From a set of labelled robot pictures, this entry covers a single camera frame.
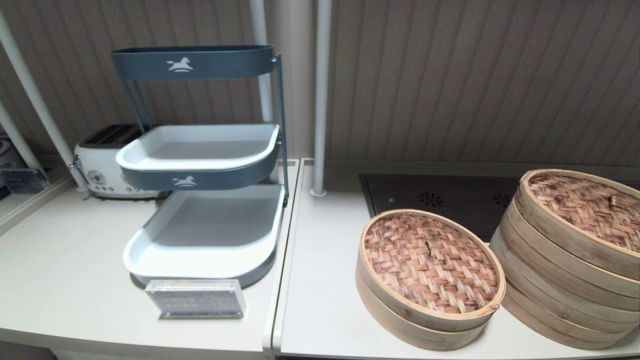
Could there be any large bamboo steamer basket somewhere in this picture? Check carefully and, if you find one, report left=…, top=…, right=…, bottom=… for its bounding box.
left=490, top=235, right=640, bottom=351
left=499, top=202, right=640, bottom=313

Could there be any black induction cooktop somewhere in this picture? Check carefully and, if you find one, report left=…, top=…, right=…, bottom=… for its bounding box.
left=359, top=173, right=524, bottom=243

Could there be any white-lined blue rack tray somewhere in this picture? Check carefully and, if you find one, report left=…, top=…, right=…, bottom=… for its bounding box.
left=122, top=184, right=287, bottom=289
left=115, top=124, right=281, bottom=192

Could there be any white metal shelf pole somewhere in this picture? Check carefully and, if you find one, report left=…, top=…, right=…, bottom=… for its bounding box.
left=310, top=0, right=333, bottom=197
left=249, top=0, right=275, bottom=126
left=0, top=102, right=43, bottom=171
left=0, top=10, right=90, bottom=193

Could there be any small bamboo steamer basket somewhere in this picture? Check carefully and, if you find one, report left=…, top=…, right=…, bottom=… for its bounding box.
left=355, top=260, right=493, bottom=351

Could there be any clear acrylic warning sign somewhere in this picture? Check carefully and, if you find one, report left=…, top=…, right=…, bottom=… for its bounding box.
left=145, top=279, right=247, bottom=320

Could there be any small grey sign block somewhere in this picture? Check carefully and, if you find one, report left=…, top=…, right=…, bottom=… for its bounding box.
left=0, top=167, right=49, bottom=195

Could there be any three-tier blue tray rack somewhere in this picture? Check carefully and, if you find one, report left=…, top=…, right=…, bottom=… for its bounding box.
left=121, top=52, right=291, bottom=208

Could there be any small woven bamboo steamer lid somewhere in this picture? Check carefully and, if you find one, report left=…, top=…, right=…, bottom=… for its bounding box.
left=359, top=209, right=507, bottom=332

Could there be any white retro toaster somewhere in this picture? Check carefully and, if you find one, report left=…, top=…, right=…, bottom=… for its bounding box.
left=73, top=123, right=166, bottom=199

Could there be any dark blue horse-logo rack tier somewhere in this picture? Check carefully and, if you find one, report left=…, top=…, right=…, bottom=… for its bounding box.
left=110, top=45, right=276, bottom=82

